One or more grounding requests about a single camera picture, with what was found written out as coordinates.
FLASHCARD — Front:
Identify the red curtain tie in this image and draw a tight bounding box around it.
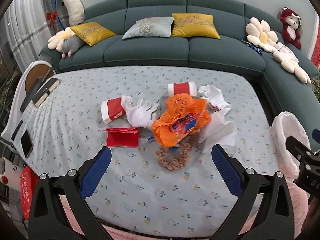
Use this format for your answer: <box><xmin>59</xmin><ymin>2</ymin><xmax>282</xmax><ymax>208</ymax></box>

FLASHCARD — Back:
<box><xmin>46</xmin><ymin>11</ymin><xmax>57</xmax><ymax>28</ymax></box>

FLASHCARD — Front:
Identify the black smartphone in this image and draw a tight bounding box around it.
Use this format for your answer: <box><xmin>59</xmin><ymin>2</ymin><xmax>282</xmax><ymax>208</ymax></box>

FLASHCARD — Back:
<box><xmin>21</xmin><ymin>130</ymin><xmax>33</xmax><ymax>158</ymax></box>

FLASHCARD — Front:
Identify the pink fluffy fabric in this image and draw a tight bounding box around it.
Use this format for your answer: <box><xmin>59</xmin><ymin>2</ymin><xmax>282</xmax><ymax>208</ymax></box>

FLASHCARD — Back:
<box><xmin>62</xmin><ymin>179</ymin><xmax>309</xmax><ymax>240</ymax></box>

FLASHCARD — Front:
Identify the grey mouse plush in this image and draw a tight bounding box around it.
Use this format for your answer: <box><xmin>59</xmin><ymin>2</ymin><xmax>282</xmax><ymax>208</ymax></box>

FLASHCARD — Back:
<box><xmin>62</xmin><ymin>35</ymin><xmax>85</xmax><ymax>59</ymax></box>

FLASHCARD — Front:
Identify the red white cup left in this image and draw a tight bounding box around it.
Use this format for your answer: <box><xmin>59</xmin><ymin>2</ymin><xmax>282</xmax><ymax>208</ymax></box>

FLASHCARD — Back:
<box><xmin>101</xmin><ymin>97</ymin><xmax>125</xmax><ymax>124</ymax></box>

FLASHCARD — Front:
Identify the white tissue paper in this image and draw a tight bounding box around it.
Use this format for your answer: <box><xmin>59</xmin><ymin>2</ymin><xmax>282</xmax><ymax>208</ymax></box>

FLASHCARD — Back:
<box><xmin>199</xmin><ymin>110</ymin><xmax>237</xmax><ymax>154</ymax></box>

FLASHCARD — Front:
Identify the red printed bag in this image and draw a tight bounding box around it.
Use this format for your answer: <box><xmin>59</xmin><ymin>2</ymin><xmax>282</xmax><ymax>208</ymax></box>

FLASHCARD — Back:
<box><xmin>20</xmin><ymin>166</ymin><xmax>39</xmax><ymax>220</ymax></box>

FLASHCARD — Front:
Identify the red paper envelope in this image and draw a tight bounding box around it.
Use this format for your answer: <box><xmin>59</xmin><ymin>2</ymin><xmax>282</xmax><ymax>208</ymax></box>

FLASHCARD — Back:
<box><xmin>105</xmin><ymin>127</ymin><xmax>140</xmax><ymax>147</ymax></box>

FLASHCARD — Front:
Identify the white glove right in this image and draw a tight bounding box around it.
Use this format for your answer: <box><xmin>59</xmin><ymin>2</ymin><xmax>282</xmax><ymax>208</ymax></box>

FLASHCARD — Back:
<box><xmin>198</xmin><ymin>85</ymin><xmax>232</xmax><ymax>115</ymax></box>

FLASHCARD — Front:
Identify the white long plush toy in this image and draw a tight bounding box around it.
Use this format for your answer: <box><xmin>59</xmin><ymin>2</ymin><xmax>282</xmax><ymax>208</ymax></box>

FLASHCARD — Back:
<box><xmin>61</xmin><ymin>0</ymin><xmax>85</xmax><ymax>26</ymax></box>

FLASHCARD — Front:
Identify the light blue cushion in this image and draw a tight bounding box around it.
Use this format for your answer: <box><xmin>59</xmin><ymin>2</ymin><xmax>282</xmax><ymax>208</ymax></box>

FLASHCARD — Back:
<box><xmin>122</xmin><ymin>16</ymin><xmax>174</xmax><ymax>40</ymax></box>

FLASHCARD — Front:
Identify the yellow cushion left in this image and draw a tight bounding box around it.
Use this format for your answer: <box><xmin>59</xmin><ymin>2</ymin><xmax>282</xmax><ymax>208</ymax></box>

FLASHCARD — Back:
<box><xmin>70</xmin><ymin>22</ymin><xmax>116</xmax><ymax>46</ymax></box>

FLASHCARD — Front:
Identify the red teddy bear plush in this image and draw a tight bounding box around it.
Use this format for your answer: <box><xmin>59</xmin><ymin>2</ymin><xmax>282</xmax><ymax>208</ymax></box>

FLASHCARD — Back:
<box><xmin>280</xmin><ymin>7</ymin><xmax>302</xmax><ymax>50</ymax></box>

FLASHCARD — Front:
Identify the white glove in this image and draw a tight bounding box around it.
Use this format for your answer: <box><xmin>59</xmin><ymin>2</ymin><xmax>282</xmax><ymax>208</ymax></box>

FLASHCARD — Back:
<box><xmin>121</xmin><ymin>96</ymin><xmax>159</xmax><ymax>128</ymax></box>
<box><xmin>198</xmin><ymin>85</ymin><xmax>232</xmax><ymax>115</ymax></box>

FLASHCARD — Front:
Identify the white flower pillow right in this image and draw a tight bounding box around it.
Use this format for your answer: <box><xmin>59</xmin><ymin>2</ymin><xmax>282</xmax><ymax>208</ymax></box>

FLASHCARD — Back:
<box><xmin>245</xmin><ymin>17</ymin><xmax>278</xmax><ymax>53</ymax></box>

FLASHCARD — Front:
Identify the dark green sectional sofa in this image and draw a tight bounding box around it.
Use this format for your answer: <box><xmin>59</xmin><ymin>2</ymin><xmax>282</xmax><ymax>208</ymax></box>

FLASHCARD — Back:
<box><xmin>40</xmin><ymin>0</ymin><xmax>319</xmax><ymax>135</ymax></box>

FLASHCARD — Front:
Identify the black notebook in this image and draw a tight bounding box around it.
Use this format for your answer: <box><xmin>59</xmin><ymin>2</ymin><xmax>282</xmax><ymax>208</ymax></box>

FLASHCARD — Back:
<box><xmin>32</xmin><ymin>77</ymin><xmax>60</xmax><ymax>107</ymax></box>

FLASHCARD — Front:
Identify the blue patterned cloth on sofa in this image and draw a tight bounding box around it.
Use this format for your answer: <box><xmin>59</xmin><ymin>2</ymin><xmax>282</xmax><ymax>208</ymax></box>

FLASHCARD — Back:
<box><xmin>241</xmin><ymin>39</ymin><xmax>264</xmax><ymax>55</ymax></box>

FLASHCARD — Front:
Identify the red white cup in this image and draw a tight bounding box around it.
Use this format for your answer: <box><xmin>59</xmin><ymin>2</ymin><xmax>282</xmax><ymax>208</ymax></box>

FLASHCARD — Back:
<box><xmin>101</xmin><ymin>97</ymin><xmax>125</xmax><ymax>124</ymax></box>
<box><xmin>168</xmin><ymin>81</ymin><xmax>197</xmax><ymax>96</ymax></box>

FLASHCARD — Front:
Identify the red white cup right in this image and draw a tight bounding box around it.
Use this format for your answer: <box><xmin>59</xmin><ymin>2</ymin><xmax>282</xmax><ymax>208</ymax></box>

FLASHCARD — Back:
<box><xmin>168</xmin><ymin>81</ymin><xmax>197</xmax><ymax>96</ymax></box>

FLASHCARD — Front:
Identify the yellow cushion right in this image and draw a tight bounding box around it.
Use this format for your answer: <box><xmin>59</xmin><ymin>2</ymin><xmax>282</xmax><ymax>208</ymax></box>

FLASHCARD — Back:
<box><xmin>171</xmin><ymin>13</ymin><xmax>220</xmax><ymax>40</ymax></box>

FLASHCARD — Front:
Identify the white round side table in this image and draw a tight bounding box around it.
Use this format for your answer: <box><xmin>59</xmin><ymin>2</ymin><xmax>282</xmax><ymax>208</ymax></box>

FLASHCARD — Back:
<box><xmin>1</xmin><ymin>60</ymin><xmax>55</xmax><ymax>153</ymax></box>

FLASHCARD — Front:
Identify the floral light blue tablecloth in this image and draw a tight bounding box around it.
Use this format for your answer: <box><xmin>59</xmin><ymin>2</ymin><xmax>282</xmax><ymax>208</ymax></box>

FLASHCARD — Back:
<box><xmin>13</xmin><ymin>66</ymin><xmax>278</xmax><ymax>238</ymax></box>

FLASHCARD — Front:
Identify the white glove left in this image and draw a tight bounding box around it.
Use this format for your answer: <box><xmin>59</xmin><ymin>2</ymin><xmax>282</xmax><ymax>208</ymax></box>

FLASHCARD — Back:
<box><xmin>121</xmin><ymin>96</ymin><xmax>159</xmax><ymax>128</ymax></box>

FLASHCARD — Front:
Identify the orange plastic snack bag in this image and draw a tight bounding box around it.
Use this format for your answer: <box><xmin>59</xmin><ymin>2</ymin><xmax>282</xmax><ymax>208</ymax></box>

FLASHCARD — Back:
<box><xmin>152</xmin><ymin>93</ymin><xmax>211</xmax><ymax>148</ymax></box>

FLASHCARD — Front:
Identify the yellow cushion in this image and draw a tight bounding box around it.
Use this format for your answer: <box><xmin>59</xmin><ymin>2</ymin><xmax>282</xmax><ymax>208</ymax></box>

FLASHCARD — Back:
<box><xmin>171</xmin><ymin>13</ymin><xmax>220</xmax><ymax>40</ymax></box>
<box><xmin>70</xmin><ymin>22</ymin><xmax>116</xmax><ymax>46</ymax></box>

